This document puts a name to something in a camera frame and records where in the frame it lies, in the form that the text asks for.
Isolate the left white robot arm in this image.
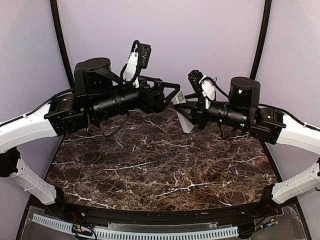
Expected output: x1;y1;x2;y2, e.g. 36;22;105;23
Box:
0;57;181;218

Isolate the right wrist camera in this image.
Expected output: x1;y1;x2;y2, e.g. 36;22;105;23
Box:
188;70;217;110

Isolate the right black frame post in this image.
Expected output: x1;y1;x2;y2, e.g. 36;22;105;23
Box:
250;0;272;80

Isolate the blue battery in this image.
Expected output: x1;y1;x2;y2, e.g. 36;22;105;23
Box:
229;167;236;175

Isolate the left black frame post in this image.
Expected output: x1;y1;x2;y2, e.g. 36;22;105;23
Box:
49;0;75;88

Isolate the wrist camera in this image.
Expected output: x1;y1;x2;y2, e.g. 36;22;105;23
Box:
188;70;217;110
120;40;152;88

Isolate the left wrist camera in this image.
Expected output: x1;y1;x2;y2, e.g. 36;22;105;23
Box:
120;40;152;88

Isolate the white remote control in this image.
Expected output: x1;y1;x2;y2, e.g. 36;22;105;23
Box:
171;90;195;134

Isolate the black frame post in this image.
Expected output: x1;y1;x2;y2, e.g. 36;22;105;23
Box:
250;0;272;80
49;0;75;88

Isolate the white cable duct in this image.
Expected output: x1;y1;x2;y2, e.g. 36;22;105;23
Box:
32;214;239;240

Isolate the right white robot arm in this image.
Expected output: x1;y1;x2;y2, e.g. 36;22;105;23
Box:
174;70;320;154

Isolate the black front rail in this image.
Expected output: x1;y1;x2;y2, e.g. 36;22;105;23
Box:
45;202;279;226

